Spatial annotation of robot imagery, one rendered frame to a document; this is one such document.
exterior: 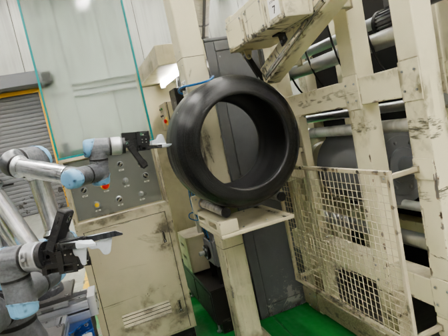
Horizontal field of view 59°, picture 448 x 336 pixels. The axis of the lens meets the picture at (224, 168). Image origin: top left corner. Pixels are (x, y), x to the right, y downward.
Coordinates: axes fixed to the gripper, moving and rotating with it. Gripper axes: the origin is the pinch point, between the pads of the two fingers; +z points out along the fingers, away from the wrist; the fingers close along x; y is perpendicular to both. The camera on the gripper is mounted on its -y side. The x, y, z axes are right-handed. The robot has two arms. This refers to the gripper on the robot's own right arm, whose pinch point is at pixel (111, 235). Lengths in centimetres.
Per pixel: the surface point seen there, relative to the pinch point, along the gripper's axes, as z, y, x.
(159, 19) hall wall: -231, -467, -948
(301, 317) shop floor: 36, 86, -158
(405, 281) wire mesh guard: 81, 40, -60
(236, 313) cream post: 3, 66, -121
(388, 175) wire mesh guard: 81, 0, -54
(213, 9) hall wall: -89, -485, -1014
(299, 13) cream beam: 62, -67, -64
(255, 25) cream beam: 44, -73, -82
